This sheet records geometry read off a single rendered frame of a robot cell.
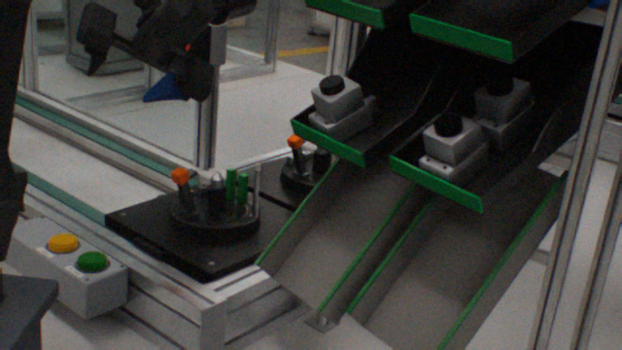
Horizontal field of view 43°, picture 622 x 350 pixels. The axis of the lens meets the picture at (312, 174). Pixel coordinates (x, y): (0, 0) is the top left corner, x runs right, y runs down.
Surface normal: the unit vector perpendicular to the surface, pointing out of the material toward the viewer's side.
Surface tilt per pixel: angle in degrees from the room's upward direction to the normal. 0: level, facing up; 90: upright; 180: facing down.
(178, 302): 90
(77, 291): 90
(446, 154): 115
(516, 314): 0
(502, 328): 0
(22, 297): 0
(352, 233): 45
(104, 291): 90
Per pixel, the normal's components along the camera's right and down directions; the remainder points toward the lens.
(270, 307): 0.76, 0.32
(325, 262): -0.47, -0.53
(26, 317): 0.10, -0.92
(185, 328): -0.65, 0.23
